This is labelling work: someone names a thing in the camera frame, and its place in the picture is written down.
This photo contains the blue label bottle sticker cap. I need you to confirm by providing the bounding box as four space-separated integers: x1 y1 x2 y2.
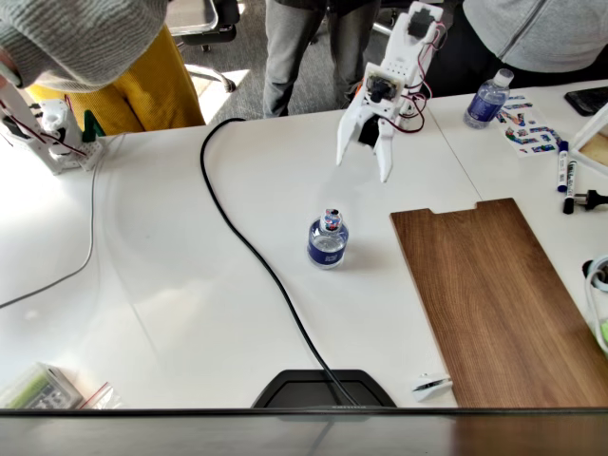
306 206 351 271

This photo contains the white leader arm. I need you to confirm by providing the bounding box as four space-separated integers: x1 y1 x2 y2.
0 78 106 176

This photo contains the water bottle with plain cap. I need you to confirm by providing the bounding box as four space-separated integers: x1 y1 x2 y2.
463 68 516 130

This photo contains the person's bare hand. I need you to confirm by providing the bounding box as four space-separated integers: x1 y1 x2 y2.
0 47 20 85

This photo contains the person in grey trousers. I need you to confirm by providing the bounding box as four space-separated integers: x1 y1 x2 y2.
262 0 381 119

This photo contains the chrome office chair base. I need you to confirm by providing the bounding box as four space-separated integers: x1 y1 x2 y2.
372 9 403 39

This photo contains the colourful sticker sheet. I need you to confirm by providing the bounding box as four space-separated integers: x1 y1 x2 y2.
493 94 564 159

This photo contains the black office chair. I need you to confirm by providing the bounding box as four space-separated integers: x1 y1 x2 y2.
165 0 241 94

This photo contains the blue whiteboard marker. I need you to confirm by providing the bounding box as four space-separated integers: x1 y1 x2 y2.
554 140 570 194

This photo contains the brown wooden board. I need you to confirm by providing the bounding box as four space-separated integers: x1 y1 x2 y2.
389 198 608 409

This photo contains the black whiteboard marker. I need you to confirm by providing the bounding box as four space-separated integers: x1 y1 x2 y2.
562 160 579 215

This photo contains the person in grey hoodie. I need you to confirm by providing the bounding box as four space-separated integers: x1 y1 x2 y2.
427 0 608 99

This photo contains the person in yellow trousers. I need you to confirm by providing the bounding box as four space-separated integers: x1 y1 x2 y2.
26 26 206 137

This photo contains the white framed wooden tray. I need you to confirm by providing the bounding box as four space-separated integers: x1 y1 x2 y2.
568 102 608 175

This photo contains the black smartphone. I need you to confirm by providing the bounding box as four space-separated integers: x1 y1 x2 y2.
563 86 608 118

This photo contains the black power plug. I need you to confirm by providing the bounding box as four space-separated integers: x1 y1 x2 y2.
573 188 608 210

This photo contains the white plastic tray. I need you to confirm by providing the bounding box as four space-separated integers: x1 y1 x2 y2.
584 254 608 355

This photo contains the round dark desk grommet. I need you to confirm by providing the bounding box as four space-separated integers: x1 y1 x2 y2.
581 258 608 292

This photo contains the black monitor stand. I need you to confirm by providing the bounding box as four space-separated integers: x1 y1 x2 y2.
250 369 398 409

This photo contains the green table clamp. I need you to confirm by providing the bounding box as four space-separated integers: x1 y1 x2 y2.
81 109 106 143

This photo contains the black computer monitor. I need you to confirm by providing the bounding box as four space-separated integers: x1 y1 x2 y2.
0 406 608 456

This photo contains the clear zip bag red seal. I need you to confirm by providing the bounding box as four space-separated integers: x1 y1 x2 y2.
78 381 129 410

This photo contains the wrist camera on white mount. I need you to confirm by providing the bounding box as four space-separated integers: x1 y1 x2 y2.
363 66 405 115

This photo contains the thick black cable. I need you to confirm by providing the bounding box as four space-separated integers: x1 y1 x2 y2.
199 117 362 409

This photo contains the white clamp bracket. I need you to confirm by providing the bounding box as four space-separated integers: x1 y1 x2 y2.
410 372 452 404

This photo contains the thin grey cable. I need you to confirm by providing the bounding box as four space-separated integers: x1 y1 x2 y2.
0 161 99 310

